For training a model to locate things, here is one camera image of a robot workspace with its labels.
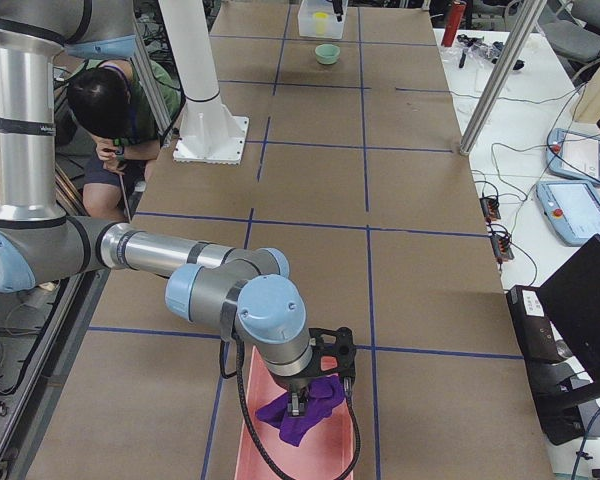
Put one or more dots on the red cylinder bottle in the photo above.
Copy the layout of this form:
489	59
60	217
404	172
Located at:
455	16

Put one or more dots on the person in green shirt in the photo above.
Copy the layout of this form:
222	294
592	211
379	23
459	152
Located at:
107	99

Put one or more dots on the teach pendant tablet near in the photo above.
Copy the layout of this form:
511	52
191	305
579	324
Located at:
572	207

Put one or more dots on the teach pendant tablet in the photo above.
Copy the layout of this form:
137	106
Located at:
574	155
572	207

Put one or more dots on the yellow plastic cup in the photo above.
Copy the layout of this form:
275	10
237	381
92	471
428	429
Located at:
320	23

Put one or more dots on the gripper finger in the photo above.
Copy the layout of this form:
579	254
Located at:
294	405
305	397

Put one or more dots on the aluminium frame post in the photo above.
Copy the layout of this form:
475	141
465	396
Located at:
513	45

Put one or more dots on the black electronics box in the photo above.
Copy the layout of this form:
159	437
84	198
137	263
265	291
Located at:
534	331

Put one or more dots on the black monitor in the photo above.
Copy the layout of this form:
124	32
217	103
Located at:
570	298

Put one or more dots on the green ceramic bowl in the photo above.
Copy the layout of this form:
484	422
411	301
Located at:
327	54

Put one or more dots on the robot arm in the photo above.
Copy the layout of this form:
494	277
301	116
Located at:
247	295

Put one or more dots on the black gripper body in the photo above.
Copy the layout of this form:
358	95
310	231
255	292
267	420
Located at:
300	382
337	6

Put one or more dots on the purple microfiber cloth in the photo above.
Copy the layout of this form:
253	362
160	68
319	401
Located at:
327	393

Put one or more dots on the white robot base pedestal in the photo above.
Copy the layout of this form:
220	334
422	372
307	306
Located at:
208	131

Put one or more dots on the clear plastic storage box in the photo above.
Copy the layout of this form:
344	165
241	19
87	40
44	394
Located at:
336	23

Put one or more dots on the teach pendant tablet far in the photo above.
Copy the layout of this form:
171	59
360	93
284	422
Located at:
574	155

